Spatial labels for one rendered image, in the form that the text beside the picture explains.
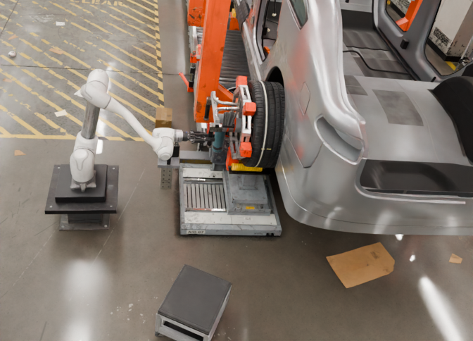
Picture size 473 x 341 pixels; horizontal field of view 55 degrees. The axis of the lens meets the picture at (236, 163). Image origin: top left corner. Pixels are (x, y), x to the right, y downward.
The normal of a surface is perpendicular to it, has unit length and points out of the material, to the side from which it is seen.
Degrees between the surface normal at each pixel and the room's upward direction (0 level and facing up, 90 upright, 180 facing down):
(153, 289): 0
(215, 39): 90
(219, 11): 90
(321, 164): 89
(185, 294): 0
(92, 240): 0
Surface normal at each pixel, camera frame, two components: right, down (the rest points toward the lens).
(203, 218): 0.15, -0.75
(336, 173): -0.40, 0.53
